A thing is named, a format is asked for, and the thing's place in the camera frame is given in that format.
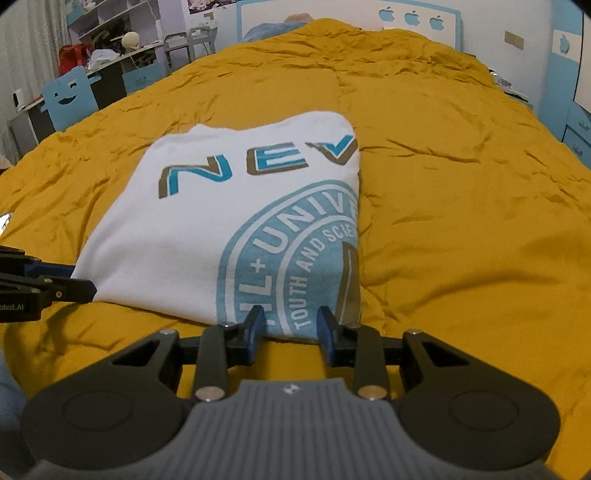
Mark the small white desk device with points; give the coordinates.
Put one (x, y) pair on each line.
(20, 100)

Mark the blue pillow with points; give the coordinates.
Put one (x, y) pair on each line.
(268, 30)

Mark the mustard yellow blanket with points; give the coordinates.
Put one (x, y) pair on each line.
(461, 207)

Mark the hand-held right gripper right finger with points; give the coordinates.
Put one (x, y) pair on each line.
(325, 337)

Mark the red bag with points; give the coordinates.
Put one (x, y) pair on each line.
(74, 57)

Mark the white wall shelf unit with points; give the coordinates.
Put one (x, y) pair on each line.
(115, 18)

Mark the white printed t-shirt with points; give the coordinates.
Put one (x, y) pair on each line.
(184, 221)

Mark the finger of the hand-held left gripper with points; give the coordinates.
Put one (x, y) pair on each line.
(78, 290)
(51, 269)

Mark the beige round head figure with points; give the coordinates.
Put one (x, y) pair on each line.
(131, 40)

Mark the floral wall poster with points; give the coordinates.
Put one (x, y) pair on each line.
(210, 5)

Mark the white desk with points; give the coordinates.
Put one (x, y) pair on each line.
(111, 78)

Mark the grey metal rack cart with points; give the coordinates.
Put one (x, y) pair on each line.
(189, 41)

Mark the cluttered nightstand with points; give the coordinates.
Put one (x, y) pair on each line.
(510, 90)

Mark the white plastic bag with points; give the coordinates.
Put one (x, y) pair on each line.
(104, 59)

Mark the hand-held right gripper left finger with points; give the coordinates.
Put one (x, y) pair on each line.
(256, 334)

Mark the blue and white drawer unit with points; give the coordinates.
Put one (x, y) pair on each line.
(144, 77)

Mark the person's blue clothing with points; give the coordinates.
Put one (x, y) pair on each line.
(10, 397)

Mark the beige wall socket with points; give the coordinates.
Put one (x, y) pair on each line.
(514, 40)

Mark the blue and white wardrobe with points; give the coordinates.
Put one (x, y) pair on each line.
(556, 87)

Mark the blue chair with face cutout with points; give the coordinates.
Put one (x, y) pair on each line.
(69, 99)

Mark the white headboard with blue frame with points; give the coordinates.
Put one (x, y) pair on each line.
(351, 11)

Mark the light curtain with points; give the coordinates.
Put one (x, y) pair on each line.
(27, 55)

